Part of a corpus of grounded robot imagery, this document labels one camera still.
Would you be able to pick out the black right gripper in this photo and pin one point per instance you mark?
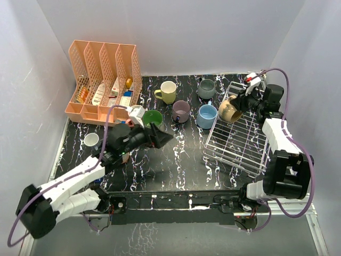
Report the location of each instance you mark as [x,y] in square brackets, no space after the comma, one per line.
[240,102]

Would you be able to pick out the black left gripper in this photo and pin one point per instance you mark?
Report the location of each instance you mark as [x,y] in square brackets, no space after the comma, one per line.
[161,137]

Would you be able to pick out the tan glazed round mug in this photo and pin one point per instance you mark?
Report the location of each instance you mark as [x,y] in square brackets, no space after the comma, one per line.
[228,112]

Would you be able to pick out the green-inside mushroom pattern mug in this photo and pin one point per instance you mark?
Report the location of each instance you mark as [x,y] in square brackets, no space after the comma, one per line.
[153,116]

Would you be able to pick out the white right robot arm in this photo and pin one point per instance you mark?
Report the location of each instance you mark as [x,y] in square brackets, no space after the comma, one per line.
[288,173]

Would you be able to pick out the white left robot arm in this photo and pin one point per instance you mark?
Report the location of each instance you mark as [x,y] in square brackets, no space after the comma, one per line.
[41,208]

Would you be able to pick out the light blue ceramic mug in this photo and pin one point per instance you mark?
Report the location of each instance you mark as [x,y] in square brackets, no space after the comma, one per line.
[206,116]

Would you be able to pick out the dark grey round mug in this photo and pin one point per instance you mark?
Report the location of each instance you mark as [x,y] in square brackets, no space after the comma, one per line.
[206,89]

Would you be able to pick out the purple ceramic mug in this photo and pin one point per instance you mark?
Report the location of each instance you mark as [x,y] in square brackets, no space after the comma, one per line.
[180,111]

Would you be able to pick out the light pink mug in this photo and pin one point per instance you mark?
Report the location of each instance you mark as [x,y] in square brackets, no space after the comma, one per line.
[124,158]

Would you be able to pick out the yellow-green ceramic mug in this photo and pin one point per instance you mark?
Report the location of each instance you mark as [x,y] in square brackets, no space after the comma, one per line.
[167,92]

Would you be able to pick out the white printed flat box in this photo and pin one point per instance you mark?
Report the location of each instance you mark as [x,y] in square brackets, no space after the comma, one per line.
[125,101]

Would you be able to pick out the blue white small box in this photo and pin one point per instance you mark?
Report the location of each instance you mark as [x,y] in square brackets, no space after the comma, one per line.
[128,94]

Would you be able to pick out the yellow small bottle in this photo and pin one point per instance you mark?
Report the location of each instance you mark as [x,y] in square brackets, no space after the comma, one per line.
[129,83]

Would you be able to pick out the white red medicine box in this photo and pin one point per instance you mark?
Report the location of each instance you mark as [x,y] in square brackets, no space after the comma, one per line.
[115,88]

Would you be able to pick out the small white cup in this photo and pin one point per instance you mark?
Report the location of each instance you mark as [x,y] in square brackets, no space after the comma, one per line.
[91,139]

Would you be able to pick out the white labelled box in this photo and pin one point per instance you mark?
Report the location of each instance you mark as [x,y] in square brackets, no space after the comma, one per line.
[98,96]

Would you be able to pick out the pink plastic file organizer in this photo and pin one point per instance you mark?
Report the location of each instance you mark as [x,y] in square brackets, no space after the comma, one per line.
[94,63]

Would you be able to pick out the orange red packet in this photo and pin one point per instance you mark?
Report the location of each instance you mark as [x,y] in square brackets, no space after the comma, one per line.
[82,95]

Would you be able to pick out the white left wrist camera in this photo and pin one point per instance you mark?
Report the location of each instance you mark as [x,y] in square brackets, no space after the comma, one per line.
[136,114]

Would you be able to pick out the white wire dish rack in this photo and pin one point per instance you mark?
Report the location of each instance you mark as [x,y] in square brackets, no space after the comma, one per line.
[241,144]

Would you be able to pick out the black front mounting rail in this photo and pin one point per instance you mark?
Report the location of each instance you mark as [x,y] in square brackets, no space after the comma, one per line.
[189,206]

